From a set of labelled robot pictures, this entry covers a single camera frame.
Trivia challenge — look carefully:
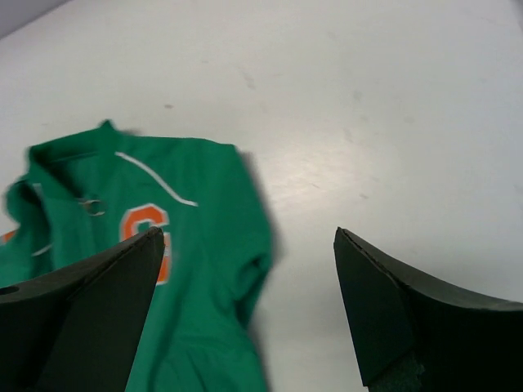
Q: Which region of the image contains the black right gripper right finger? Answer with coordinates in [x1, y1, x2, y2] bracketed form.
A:
[333, 228, 522, 391]

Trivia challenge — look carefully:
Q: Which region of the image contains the green jacket with white lining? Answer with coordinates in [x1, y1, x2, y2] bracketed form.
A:
[1, 122, 271, 391]

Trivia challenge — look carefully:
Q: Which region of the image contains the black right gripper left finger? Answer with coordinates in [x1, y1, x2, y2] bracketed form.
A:
[1, 227, 164, 391]

